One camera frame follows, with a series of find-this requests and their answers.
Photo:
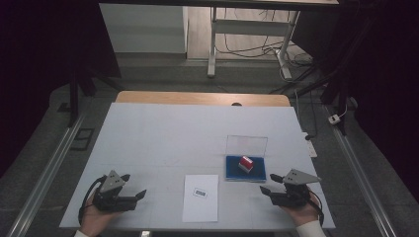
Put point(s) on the white power adapter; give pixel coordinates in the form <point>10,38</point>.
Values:
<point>334,119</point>

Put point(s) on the black metal stand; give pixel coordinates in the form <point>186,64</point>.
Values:
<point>74,95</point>

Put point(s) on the white tag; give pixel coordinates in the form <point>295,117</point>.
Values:
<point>311,146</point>

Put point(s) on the person's left hand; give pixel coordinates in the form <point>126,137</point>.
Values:
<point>97,219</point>

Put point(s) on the aluminium rail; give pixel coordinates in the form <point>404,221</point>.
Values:
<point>362,184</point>
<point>42,177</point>

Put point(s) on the red and white stamp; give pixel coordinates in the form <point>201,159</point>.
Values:
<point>246,163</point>

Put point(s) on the white paper sheet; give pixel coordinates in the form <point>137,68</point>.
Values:
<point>201,197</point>

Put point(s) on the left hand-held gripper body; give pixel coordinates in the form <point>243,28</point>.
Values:
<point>112,194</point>

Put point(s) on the white desk frame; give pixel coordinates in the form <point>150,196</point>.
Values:
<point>247,28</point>

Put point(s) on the black tripod stand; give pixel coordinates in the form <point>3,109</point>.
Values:
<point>332,82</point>

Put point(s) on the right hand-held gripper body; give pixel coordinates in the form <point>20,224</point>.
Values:
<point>293,192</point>

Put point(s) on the blue ink pad box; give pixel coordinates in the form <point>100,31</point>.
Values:
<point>246,168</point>

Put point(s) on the person's right hand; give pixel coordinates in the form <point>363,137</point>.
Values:
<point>303,212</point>

